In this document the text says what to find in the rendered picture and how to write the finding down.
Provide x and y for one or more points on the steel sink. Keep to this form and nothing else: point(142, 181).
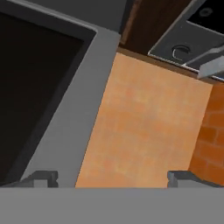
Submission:
point(175, 38)

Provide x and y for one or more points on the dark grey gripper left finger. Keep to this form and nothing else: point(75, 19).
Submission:
point(43, 178)

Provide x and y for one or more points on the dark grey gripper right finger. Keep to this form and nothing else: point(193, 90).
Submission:
point(182, 179)

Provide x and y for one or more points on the grey microwave oven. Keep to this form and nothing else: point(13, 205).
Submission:
point(87, 116)

